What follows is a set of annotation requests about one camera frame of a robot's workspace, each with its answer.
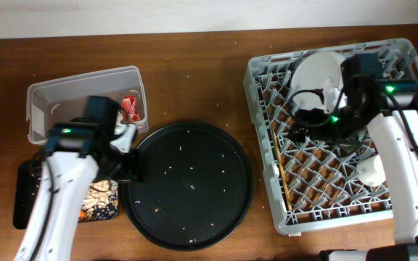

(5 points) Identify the grey round plate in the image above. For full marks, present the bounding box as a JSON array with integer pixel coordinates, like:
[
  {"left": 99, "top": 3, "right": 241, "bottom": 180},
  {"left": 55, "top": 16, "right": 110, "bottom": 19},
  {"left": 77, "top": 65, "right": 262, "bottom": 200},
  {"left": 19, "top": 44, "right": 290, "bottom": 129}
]
[{"left": 290, "top": 51, "right": 345, "bottom": 110}]

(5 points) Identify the red snack wrapper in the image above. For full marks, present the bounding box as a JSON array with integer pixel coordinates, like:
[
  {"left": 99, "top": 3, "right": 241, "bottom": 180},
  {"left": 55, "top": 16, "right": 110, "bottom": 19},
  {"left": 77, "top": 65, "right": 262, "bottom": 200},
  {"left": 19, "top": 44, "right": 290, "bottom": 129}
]
[{"left": 122, "top": 95, "right": 141, "bottom": 123}]

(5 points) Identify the white paper cup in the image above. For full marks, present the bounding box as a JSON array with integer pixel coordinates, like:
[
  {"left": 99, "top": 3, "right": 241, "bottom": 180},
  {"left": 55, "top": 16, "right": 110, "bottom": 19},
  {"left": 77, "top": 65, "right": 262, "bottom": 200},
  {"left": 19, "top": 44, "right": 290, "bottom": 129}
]
[{"left": 356, "top": 154, "right": 386, "bottom": 187}]

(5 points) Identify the orange carrot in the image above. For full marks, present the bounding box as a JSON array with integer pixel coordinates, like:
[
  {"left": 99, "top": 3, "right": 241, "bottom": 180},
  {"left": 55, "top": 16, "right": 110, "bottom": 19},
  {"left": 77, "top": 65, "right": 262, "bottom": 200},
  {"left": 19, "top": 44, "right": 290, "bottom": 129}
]
[{"left": 78, "top": 210, "right": 86, "bottom": 222}]

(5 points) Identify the wooden chopstick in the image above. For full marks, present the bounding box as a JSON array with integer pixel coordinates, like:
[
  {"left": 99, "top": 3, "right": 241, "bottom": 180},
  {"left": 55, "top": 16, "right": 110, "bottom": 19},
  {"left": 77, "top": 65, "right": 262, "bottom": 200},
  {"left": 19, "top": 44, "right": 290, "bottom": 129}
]
[{"left": 271, "top": 129, "right": 292, "bottom": 211}]

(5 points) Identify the white plastic fork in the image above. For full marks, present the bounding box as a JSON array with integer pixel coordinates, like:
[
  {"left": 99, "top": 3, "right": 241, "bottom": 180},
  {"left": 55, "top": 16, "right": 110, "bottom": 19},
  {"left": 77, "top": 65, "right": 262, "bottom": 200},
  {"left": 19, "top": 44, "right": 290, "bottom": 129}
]
[{"left": 271, "top": 163, "right": 280, "bottom": 178}]

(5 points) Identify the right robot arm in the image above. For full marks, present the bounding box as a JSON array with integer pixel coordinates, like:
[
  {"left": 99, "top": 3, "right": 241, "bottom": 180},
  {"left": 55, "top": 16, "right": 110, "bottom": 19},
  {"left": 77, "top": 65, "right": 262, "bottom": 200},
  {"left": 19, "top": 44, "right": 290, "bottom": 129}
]
[{"left": 286, "top": 51, "right": 418, "bottom": 260}]

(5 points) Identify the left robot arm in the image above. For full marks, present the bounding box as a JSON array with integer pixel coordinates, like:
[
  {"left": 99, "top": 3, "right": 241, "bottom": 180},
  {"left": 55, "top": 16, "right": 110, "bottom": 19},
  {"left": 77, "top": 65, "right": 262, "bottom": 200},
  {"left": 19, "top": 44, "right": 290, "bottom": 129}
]
[{"left": 15, "top": 96, "right": 138, "bottom": 260}]

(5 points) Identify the grey dishwasher rack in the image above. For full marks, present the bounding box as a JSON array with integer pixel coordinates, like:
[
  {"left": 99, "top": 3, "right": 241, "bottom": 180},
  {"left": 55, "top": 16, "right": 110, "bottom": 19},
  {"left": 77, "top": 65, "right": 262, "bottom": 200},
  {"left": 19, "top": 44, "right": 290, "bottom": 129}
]
[{"left": 244, "top": 38, "right": 418, "bottom": 236}]

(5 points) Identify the pile of rice and shells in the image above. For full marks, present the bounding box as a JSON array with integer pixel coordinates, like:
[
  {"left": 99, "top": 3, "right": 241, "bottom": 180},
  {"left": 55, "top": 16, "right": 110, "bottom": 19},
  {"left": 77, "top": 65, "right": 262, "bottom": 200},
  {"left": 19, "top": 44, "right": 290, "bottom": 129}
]
[{"left": 79, "top": 180, "right": 119, "bottom": 223}]

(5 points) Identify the clear plastic bin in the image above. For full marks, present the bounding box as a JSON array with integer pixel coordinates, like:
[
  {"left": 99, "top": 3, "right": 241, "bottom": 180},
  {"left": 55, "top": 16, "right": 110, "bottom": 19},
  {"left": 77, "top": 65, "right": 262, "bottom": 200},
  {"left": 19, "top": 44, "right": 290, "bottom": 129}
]
[{"left": 26, "top": 66, "right": 149, "bottom": 145}]

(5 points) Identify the black rectangular tray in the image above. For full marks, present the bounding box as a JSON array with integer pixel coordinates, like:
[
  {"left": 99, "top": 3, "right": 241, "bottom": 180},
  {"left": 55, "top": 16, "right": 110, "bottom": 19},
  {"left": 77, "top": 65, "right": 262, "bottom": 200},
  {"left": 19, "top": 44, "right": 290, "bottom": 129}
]
[{"left": 13, "top": 159, "right": 42, "bottom": 229}]

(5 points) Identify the round black serving tray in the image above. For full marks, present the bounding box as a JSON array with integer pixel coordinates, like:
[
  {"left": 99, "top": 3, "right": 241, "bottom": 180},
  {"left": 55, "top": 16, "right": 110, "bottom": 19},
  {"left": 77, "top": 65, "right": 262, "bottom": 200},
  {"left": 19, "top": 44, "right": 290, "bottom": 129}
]
[{"left": 120, "top": 122, "right": 253, "bottom": 251}]

